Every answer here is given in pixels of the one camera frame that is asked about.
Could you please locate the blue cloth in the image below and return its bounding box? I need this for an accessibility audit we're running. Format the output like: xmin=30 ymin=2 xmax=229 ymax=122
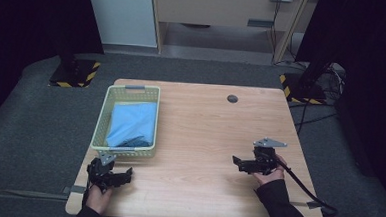
xmin=105 ymin=99 xmax=158 ymax=151

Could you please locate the person's left hand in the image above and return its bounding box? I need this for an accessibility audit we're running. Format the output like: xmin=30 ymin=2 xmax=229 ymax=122
xmin=84 ymin=183 xmax=114 ymax=216

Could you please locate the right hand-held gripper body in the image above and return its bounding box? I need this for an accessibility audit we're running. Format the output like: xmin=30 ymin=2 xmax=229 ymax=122
xmin=250 ymin=136 xmax=289 ymax=177

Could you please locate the white cabinet panel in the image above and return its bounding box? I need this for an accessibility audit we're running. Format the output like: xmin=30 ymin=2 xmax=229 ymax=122
xmin=82 ymin=0 xmax=161 ymax=50

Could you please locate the tangled cable bundle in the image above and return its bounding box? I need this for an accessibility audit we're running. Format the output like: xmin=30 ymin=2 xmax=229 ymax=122
xmin=324 ymin=60 xmax=349 ymax=99

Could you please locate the black outlet cable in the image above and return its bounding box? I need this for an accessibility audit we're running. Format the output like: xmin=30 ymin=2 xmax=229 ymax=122
xmin=268 ymin=0 xmax=284 ymax=65

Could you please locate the dark round table grommet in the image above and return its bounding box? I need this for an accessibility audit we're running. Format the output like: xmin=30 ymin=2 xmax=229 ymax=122
xmin=226 ymin=93 xmax=240 ymax=105

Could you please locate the person's right hand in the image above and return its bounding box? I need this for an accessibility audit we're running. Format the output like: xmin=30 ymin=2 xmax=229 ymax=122
xmin=252 ymin=153 xmax=287 ymax=188

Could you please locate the black stand base hazard tape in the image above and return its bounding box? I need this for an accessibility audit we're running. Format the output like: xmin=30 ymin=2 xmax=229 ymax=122
xmin=277 ymin=72 xmax=329 ymax=107
xmin=48 ymin=56 xmax=102 ymax=91

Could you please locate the black floor cable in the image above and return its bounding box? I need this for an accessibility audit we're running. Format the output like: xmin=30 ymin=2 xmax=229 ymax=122
xmin=287 ymin=99 xmax=340 ymax=138

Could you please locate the black curtain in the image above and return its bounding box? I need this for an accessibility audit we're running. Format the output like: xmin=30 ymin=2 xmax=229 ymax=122
xmin=288 ymin=0 xmax=386 ymax=202

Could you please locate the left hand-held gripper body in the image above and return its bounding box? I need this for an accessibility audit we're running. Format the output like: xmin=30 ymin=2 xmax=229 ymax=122
xmin=85 ymin=150 xmax=118 ymax=193

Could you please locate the grey desk handle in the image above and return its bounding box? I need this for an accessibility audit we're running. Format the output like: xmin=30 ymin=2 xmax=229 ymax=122
xmin=246 ymin=18 xmax=276 ymax=30

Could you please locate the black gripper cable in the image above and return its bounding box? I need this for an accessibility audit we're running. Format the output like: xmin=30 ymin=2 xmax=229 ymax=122
xmin=81 ymin=180 xmax=92 ymax=208
xmin=272 ymin=158 xmax=363 ymax=217

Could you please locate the pale green plastic basket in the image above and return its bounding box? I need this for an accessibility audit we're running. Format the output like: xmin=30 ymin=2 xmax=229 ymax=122
xmin=89 ymin=82 xmax=162 ymax=161

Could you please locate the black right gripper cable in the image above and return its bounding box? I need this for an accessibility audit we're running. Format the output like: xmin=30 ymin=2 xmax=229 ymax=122
xmin=272 ymin=158 xmax=363 ymax=217

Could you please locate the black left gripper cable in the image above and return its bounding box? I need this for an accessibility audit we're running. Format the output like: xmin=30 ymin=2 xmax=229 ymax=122
xmin=81 ymin=180 xmax=92 ymax=208

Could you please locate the grey strap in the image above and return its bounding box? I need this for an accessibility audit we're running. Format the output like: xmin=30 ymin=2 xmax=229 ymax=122
xmin=289 ymin=199 xmax=324 ymax=210

